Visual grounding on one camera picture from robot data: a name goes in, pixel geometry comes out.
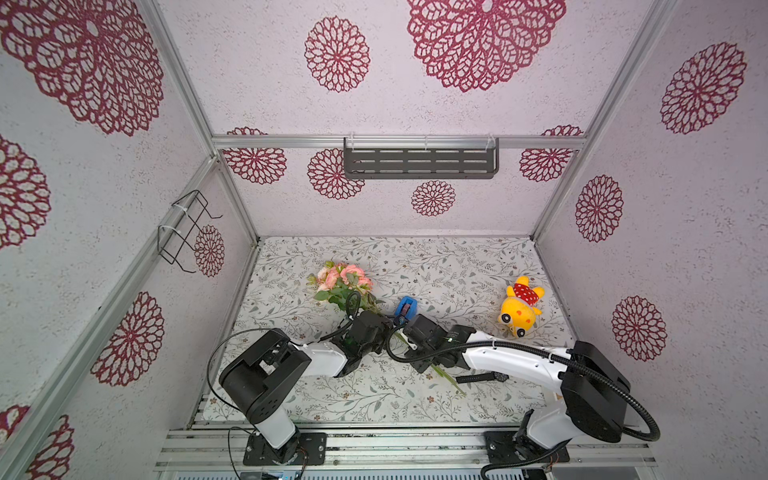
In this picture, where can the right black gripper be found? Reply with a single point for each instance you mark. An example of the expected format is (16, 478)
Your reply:
(414, 330)

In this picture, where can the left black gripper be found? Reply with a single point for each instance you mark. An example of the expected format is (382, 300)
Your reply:
(386, 327)

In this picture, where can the blue tape dispenser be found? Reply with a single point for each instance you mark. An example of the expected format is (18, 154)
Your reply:
(406, 309)

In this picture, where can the pink artificial flower bouquet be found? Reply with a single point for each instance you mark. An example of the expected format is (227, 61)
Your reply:
(347, 287)

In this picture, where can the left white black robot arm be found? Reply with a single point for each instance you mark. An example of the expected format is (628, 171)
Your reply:
(259, 380)

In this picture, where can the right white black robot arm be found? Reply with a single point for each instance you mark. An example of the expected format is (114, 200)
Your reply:
(585, 406)

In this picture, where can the black wristwatch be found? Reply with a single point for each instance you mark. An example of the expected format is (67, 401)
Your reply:
(483, 377)

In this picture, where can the yellow plush toy red hat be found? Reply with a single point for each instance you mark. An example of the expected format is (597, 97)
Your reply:
(519, 311)

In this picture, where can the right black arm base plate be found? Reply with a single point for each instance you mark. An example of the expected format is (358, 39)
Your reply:
(507, 446)

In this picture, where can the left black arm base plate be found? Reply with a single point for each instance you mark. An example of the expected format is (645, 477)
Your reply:
(302, 449)

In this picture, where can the grey wall shelf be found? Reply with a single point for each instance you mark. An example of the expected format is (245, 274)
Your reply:
(425, 163)

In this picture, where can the black wire wall rack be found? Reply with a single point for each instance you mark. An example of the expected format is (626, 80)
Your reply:
(173, 239)

